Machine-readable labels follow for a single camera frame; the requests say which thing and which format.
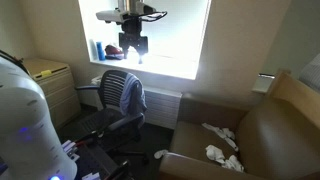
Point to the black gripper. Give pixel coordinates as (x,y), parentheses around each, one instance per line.
(130,36)

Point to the blue shirt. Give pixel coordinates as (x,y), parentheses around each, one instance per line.
(132,100)

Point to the black mesh office chair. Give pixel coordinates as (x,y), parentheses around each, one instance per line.
(108,123)

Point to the white sock on couch back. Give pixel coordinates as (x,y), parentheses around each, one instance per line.
(224,133)

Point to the white sock on couch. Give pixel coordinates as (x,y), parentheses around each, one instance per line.
(215,154)
(224,133)

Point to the white sock on couch front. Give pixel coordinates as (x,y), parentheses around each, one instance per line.
(215,154)

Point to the brown leather couch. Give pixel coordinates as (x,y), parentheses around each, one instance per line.
(278,139)

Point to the red sneaker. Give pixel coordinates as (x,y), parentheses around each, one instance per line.
(113,53)

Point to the blue water bottle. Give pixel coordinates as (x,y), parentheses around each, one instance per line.
(100,51)

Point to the wooden drawer cabinet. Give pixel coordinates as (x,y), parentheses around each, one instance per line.
(62,99)

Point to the yellow sticky note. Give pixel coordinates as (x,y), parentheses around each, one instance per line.
(46,73)

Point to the grey striped pillow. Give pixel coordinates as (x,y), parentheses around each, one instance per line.
(310,74)

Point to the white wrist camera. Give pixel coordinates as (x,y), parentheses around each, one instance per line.
(117,16)

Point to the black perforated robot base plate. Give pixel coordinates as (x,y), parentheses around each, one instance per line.
(93,163)

